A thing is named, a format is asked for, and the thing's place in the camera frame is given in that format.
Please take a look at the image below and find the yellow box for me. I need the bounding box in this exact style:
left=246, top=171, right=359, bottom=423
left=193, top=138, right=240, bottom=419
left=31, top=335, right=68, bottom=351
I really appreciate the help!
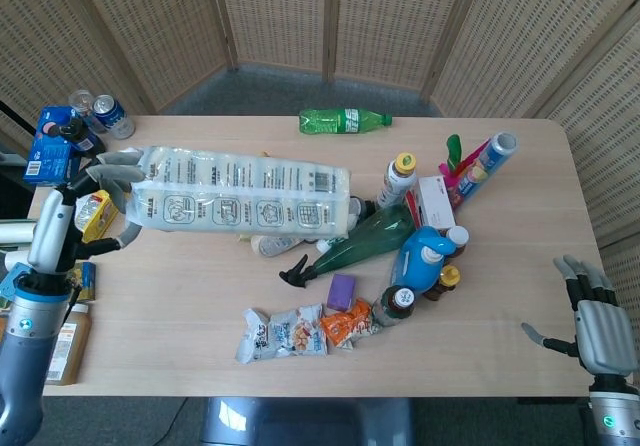
left=74, top=189, right=120, bottom=245

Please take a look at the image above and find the blue cookie box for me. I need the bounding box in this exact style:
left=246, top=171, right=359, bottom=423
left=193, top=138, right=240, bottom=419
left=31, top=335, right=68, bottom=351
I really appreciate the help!
left=22, top=106, right=85, bottom=185

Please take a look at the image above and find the brown bottle white cap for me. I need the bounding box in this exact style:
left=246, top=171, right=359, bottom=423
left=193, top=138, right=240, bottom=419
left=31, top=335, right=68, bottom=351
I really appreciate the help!
left=443, top=225, right=471, bottom=258

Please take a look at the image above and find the dark cola bottle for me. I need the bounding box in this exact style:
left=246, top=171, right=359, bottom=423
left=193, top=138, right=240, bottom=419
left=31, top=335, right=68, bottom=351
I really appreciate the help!
left=58, top=117, right=107, bottom=156

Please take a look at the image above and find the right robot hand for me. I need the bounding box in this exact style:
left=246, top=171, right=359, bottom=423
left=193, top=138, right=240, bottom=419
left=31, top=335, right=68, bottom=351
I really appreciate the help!
left=520, top=254, right=639, bottom=378

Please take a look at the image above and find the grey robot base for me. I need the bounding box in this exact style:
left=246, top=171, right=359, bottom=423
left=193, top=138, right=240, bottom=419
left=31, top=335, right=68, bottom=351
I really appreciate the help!
left=199, top=397, right=416, bottom=446

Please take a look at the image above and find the blue white drink can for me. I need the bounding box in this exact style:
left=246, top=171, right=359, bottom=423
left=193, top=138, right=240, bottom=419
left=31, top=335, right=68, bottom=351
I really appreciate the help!
left=92, top=94, right=136, bottom=140

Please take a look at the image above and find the blue pump detergent bottle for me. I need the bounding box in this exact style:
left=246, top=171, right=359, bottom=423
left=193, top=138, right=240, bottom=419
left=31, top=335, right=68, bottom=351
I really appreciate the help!
left=392, top=225, right=455, bottom=290

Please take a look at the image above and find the silver drink can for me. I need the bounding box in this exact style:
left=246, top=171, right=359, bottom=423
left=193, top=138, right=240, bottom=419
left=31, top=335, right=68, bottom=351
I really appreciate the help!
left=67, top=89, right=109, bottom=135

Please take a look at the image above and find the orange snack bag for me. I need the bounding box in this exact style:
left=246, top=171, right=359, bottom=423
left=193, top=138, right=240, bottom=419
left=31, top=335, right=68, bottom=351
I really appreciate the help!
left=319, top=298, right=377, bottom=351

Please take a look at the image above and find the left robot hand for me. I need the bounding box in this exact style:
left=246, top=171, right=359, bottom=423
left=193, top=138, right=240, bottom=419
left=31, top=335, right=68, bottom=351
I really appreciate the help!
left=27, top=146, right=147, bottom=275

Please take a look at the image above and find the dark green spray bottle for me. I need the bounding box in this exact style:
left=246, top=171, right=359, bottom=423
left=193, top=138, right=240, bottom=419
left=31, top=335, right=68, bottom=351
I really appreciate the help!
left=278, top=203, right=417, bottom=292

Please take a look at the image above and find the blue chips tube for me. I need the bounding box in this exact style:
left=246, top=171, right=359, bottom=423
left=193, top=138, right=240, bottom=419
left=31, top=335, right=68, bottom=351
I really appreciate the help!
left=452, top=131, right=519, bottom=208

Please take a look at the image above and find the white drink bottle yellow cap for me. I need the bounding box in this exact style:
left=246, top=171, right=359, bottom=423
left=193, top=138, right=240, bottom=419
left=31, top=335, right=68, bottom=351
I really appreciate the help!
left=374, top=152, right=419, bottom=208

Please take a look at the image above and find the brown juice bottle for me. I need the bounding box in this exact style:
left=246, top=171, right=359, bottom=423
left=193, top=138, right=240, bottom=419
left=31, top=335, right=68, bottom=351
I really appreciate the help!
left=44, top=303, right=94, bottom=387

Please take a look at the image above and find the green Sprite bottle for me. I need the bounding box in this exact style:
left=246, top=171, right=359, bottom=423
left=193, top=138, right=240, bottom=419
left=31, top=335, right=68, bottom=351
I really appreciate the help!
left=298, top=107, right=394, bottom=135

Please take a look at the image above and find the amber honey bottle yellow cap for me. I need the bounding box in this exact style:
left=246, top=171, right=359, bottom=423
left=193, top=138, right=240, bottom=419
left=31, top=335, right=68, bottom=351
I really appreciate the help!
left=424, top=264, right=462, bottom=302

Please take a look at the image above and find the white blue peanut snack bag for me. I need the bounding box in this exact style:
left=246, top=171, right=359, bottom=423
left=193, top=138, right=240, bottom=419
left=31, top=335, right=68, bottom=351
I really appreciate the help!
left=234, top=303, right=329, bottom=365

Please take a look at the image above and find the green tea bottle white cap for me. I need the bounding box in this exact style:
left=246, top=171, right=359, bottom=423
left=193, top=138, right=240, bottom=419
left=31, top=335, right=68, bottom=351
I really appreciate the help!
left=372, top=285, right=417, bottom=328

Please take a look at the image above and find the large clear-wrapped sponge pack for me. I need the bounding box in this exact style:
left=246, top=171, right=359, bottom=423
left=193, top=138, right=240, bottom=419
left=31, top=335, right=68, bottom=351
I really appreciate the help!
left=122, top=144, right=352, bottom=240

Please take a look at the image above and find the yellow blue tin can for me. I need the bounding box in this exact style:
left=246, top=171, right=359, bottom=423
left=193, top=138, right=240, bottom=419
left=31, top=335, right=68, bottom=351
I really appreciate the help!
left=68, top=260, right=99, bottom=303

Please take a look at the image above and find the white red carton box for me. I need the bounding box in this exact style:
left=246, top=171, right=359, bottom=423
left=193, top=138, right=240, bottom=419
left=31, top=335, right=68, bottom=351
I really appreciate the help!
left=405, top=175, right=457, bottom=230

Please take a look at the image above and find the small purple box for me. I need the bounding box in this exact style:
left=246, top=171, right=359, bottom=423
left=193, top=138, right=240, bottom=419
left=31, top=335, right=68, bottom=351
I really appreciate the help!
left=326, top=273, right=359, bottom=312

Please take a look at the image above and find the colourful feather toy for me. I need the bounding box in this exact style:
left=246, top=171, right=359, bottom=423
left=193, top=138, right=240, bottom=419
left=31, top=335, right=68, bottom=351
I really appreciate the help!
left=438, top=134, right=482, bottom=183

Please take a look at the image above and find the wicker folding screen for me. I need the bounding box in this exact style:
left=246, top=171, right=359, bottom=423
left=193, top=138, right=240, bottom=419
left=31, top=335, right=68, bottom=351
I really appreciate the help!
left=0, top=0, right=640, bottom=250

